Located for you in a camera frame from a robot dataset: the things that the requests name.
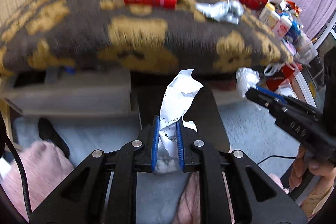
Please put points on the white paper wrapper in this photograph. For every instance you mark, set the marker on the white paper wrapper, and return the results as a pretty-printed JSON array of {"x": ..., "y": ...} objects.
[{"x": 177, "y": 100}]

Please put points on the red gift bag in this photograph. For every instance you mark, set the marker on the red gift bag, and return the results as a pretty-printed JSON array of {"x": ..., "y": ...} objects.
[{"x": 283, "y": 75}]

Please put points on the bear pattern fuzzy blanket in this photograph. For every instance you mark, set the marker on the bear pattern fuzzy blanket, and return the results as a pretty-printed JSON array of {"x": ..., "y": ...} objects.
[{"x": 84, "y": 33}]

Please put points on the white bottle pink label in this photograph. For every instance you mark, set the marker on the white bottle pink label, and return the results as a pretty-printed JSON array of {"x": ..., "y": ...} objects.
[{"x": 282, "y": 26}]

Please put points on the person's right hand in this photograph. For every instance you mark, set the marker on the person's right hand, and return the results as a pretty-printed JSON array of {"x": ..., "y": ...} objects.
[{"x": 322, "y": 168}]

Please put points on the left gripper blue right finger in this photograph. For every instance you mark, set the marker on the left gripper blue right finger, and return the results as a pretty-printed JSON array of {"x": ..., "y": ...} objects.
[{"x": 180, "y": 145}]

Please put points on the white jar orange label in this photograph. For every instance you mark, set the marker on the white jar orange label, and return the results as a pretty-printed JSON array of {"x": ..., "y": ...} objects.
[{"x": 272, "y": 19}]

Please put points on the white tissue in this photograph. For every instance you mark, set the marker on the white tissue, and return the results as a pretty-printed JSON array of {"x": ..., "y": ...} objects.
[{"x": 246, "y": 78}]

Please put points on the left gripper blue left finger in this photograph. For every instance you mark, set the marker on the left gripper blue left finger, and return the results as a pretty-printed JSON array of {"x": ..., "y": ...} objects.
[{"x": 154, "y": 146}]

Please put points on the silver white foil bag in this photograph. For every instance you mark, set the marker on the silver white foil bag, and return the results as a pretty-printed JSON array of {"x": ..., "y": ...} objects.
[{"x": 225, "y": 11}]

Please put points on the white bottle yellow cap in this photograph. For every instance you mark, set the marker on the white bottle yellow cap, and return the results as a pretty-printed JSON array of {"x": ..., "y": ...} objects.
[{"x": 266, "y": 12}]

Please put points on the black trash bin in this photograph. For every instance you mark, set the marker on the black trash bin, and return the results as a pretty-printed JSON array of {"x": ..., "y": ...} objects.
[{"x": 149, "y": 90}]

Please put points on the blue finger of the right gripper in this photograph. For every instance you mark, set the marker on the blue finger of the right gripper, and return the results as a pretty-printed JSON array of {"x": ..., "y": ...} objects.
[
  {"x": 270, "y": 94},
  {"x": 257, "y": 97}
]

